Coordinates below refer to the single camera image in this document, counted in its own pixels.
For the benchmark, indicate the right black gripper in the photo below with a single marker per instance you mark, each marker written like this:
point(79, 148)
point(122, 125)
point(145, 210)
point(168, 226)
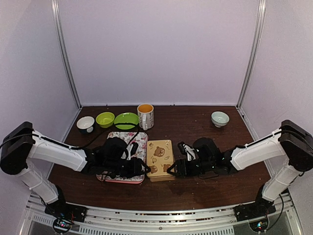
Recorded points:
point(180, 164)

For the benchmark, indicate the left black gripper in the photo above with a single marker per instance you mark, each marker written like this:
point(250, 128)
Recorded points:
point(136, 170)

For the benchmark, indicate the tan chocolate tin box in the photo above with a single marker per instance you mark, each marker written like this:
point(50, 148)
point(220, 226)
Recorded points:
point(160, 177)

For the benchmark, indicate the tan tin lid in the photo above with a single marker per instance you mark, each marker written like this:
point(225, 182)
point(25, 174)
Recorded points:
point(159, 156)

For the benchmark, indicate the floral rectangular tray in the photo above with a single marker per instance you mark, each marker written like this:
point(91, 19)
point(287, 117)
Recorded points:
point(129, 137)

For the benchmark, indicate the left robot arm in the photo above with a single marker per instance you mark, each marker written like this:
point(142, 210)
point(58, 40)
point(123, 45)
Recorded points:
point(24, 144)

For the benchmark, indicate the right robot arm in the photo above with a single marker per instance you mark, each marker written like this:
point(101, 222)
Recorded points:
point(290, 140)

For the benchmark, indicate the green plastic plate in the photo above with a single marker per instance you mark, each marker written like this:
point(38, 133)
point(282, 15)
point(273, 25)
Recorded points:
point(126, 121)

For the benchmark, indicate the floral mug orange inside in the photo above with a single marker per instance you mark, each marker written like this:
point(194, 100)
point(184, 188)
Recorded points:
point(145, 113)

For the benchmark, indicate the green plastic bowl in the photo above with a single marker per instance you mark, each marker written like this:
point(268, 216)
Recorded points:
point(105, 119)

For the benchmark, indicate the pale celadon small bowl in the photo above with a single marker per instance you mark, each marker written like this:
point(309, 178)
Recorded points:
point(219, 119)

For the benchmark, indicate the dark blue white bowl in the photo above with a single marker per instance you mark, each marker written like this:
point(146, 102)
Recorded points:
point(86, 125)

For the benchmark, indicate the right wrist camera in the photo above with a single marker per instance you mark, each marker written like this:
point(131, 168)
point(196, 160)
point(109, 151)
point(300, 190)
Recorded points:
point(188, 151)

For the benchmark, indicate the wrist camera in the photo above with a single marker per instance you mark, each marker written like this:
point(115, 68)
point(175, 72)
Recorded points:
point(188, 151)
point(115, 149)

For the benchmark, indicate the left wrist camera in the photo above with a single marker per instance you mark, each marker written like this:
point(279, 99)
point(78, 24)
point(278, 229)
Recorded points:
point(115, 149)

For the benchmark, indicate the aluminium front rail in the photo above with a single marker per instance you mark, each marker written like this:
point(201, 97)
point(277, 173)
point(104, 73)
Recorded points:
point(212, 221)

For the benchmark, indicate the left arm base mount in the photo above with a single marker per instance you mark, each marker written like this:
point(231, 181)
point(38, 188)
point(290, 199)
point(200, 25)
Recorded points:
point(65, 215)

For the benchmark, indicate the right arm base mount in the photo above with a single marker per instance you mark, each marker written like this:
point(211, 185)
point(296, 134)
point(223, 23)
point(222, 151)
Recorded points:
point(256, 212)

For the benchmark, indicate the left aluminium corner post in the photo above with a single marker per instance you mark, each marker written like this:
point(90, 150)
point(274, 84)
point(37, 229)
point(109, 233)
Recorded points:
point(64, 54)

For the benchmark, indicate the aluminium corner post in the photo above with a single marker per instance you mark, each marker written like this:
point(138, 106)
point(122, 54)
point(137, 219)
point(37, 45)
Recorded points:
point(261, 14)
point(64, 54)

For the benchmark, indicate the right aluminium corner post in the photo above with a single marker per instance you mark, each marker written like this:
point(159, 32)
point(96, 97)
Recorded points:
point(261, 14)

